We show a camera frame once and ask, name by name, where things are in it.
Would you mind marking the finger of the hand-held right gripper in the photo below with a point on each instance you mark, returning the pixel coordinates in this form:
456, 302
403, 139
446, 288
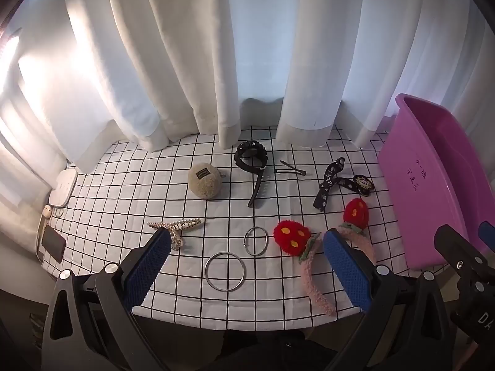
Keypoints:
458, 251
486, 234

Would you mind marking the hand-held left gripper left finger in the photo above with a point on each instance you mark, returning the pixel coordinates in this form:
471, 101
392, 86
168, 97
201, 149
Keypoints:
149, 266

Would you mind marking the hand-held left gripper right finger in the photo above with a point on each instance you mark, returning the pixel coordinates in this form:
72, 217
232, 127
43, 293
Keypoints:
348, 270

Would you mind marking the large silver bangle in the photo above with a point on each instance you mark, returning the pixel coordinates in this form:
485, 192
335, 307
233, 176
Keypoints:
207, 274

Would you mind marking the pink fuzzy strawberry headband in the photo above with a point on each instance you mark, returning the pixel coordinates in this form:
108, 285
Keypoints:
290, 235

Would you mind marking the pink plastic basin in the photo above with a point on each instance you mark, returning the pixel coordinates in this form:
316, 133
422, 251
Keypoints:
417, 185

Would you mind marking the black scalloped badge clip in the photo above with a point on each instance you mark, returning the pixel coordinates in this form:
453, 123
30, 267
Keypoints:
363, 185

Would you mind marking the black polka dot ribbon bow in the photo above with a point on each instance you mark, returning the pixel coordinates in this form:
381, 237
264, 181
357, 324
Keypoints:
328, 179

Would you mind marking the small silver bangle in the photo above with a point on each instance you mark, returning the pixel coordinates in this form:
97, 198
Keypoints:
245, 239

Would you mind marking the white black-grid tablecloth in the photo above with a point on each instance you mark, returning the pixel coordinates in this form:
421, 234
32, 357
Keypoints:
154, 185

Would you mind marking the black smartphone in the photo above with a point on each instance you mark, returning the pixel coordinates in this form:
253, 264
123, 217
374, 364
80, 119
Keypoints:
53, 244

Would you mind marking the dark metal hair pin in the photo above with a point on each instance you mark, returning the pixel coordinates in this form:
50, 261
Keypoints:
290, 171

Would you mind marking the white earbuds case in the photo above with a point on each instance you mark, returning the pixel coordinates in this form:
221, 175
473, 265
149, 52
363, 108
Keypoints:
47, 211

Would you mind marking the white power strip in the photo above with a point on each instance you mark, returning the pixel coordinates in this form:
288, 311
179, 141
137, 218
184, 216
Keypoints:
64, 187

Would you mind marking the black toothed hair clip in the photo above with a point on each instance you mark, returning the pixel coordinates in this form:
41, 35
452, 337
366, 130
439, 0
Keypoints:
257, 189

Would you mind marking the black wrist watch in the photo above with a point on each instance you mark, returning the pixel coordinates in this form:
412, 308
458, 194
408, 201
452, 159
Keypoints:
251, 150

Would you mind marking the white sheer curtain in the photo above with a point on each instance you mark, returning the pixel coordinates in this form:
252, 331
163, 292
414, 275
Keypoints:
193, 46

